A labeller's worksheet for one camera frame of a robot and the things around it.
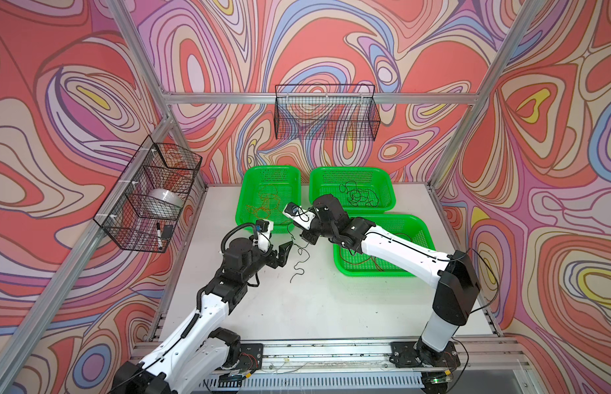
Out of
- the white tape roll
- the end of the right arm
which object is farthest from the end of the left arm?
the white tape roll

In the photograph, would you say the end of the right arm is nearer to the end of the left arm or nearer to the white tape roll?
the end of the left arm

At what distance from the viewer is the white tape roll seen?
71cm
